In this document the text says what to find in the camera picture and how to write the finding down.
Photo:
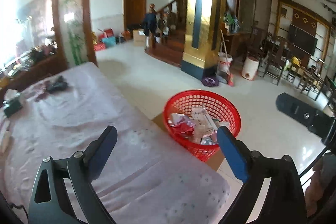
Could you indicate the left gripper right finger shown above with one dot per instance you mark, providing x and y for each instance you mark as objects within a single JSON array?
[{"x": 284, "y": 202}]

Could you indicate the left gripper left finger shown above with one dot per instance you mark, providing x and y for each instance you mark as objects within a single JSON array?
[{"x": 50, "y": 202}]

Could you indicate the white red carton box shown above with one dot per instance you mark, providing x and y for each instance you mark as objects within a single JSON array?
[{"x": 204, "y": 124}]

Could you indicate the red plastic wrapper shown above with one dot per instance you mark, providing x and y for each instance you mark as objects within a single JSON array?
[{"x": 183, "y": 129}]

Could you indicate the black speaker box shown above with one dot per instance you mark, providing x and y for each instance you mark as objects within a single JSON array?
[{"x": 313, "y": 119}]

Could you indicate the dark green tissue box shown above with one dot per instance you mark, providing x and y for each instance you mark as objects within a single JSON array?
[{"x": 13, "y": 102}]

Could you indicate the dark red foil packet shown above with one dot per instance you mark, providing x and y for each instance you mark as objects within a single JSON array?
[{"x": 40, "y": 92}]

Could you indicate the black toy pistol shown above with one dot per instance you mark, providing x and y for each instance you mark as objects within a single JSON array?
[{"x": 57, "y": 85}]

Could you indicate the red plastic mesh basket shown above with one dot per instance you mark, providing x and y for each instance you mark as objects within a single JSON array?
[{"x": 178, "y": 109}]

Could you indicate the white cylindrical bucket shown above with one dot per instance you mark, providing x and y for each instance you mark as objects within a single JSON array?
[{"x": 250, "y": 68}]

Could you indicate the white sack with broom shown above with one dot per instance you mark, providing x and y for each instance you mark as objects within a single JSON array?
[{"x": 224, "y": 63}]

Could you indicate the dark wooden chair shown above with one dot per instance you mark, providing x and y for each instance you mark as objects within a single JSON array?
[{"x": 276, "y": 60}]

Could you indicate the flat black television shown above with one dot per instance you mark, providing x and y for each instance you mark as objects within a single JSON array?
[{"x": 302, "y": 39}]

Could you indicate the cardboard box on floor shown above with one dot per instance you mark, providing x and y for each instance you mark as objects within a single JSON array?
[{"x": 139, "y": 38}]

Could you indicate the person in dark clothes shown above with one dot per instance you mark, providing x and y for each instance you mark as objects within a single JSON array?
[{"x": 149, "y": 25}]

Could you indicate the gold blue pillar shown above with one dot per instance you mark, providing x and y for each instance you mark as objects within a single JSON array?
[{"x": 202, "y": 37}]

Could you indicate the brown wooden door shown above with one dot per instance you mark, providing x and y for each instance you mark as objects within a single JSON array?
[{"x": 133, "y": 12}]

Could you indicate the wooden stair railing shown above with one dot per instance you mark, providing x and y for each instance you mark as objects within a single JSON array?
[{"x": 171, "y": 18}]

